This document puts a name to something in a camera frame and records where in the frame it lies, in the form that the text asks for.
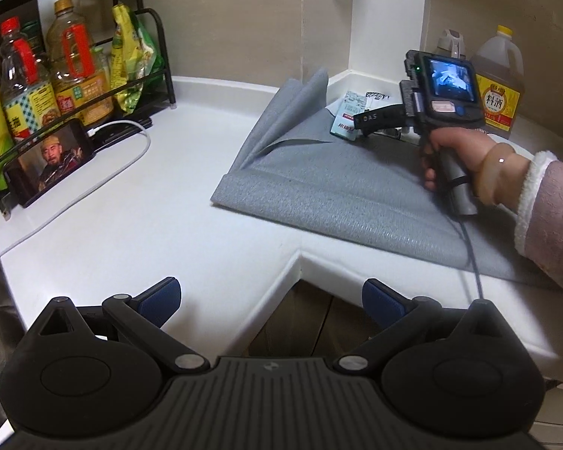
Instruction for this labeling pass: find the light blue tea packet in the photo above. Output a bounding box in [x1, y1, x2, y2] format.
[329, 91, 367, 141]

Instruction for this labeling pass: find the pink fuzzy sleeve forearm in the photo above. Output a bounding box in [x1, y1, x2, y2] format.
[515, 151, 563, 289]

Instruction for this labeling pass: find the person right hand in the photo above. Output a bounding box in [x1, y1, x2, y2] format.
[419, 127, 498, 192]

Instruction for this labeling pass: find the black white patterned wrapper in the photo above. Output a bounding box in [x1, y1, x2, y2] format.
[365, 91, 390, 108]

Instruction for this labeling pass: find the dark soy sauce dispenser bottle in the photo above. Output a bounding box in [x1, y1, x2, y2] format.
[436, 28, 466, 60]

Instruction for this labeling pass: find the cooking wine jug yellow label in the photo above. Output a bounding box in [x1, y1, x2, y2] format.
[471, 25, 525, 138]

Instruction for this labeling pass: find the grey cloth mat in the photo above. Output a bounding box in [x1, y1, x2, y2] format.
[211, 70, 556, 288]

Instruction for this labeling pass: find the smartphone playing video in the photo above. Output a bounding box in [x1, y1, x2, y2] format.
[4, 119, 95, 207]

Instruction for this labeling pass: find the yellow green snack bag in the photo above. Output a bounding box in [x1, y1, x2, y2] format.
[110, 3, 164, 115]

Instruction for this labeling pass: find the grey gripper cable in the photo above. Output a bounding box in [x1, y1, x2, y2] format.
[456, 214, 487, 302]

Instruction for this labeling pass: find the jade bangle bracelet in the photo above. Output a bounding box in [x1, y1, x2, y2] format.
[473, 142, 531, 207]

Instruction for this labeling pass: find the white charging cable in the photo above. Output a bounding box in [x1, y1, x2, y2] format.
[0, 119, 152, 276]

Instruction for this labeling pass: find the cooking oil bottle orange handle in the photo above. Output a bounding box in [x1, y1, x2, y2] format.
[47, 0, 114, 127]

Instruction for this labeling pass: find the clear bottle red handle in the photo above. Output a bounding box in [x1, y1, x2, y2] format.
[0, 16, 60, 142]

